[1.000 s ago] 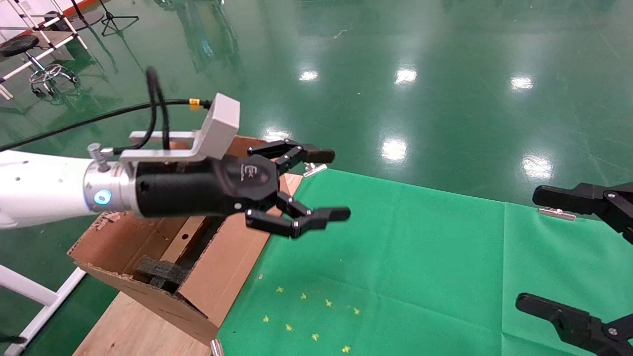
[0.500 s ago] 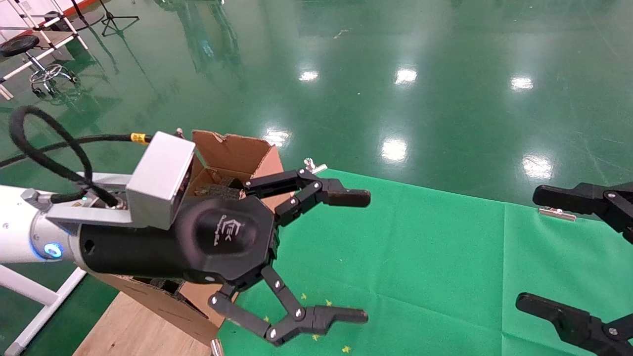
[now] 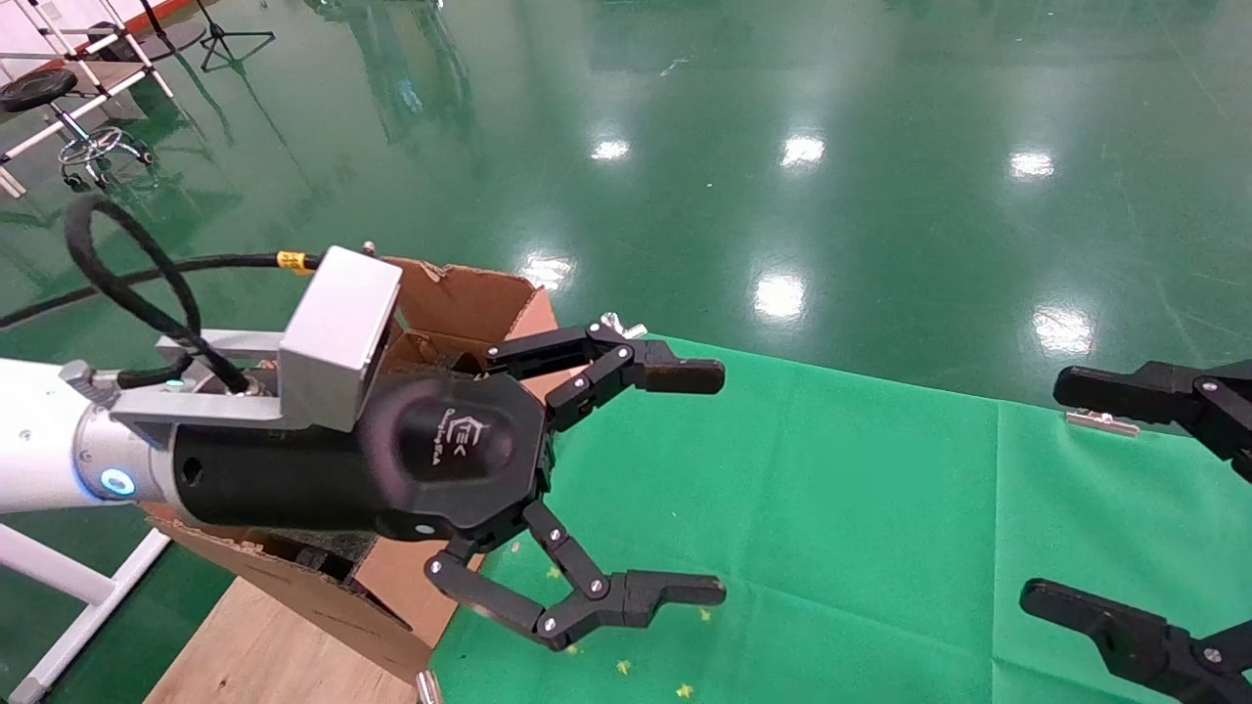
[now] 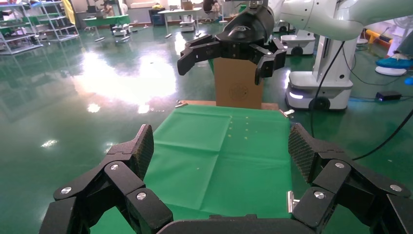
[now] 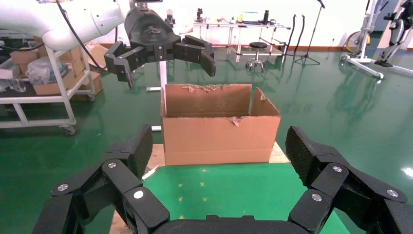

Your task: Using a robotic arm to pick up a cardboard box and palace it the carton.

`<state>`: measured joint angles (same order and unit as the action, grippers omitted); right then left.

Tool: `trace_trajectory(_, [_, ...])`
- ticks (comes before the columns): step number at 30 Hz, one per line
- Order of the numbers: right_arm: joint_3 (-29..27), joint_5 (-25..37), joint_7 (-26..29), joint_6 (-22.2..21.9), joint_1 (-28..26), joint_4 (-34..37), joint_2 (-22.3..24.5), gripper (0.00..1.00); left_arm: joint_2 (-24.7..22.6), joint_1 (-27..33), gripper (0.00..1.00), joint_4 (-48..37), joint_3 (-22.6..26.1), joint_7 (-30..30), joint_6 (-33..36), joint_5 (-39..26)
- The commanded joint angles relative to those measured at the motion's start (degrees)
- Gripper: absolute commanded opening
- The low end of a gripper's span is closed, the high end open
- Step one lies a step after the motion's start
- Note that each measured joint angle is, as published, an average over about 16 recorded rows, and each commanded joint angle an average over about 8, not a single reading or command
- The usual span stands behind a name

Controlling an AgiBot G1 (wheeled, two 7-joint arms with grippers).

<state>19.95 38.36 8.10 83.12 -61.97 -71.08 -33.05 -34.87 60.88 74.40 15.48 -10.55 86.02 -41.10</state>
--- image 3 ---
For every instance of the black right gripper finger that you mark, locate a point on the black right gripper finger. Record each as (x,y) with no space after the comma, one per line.
(1125,636)
(1115,391)

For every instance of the white pipe table frame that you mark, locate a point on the white pipe table frame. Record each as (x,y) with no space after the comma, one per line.
(49,572)

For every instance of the large open cardboard carton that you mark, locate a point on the large open cardboard carton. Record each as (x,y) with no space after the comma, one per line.
(469,298)

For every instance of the white pipe rack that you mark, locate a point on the white pipe rack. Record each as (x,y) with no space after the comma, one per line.
(98,101)

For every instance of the black foam block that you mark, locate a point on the black foam block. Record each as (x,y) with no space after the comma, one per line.
(328,562)

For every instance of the silver camera mounting bracket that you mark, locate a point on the silver camera mounting bracket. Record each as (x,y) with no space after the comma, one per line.
(196,406)

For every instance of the green table cloth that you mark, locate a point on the green table cloth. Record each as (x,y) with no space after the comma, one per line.
(880,538)

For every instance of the black round stool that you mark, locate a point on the black round stool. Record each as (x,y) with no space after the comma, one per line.
(34,88)

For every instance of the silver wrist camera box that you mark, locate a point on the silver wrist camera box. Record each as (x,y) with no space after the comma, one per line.
(337,332)

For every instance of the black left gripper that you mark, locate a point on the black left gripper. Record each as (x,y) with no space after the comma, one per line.
(440,460)

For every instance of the silver binder clip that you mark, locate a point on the silver binder clip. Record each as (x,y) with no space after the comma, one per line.
(427,686)
(626,325)
(1100,422)

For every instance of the black tripod stand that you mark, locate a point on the black tripod stand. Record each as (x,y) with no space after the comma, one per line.
(220,37)

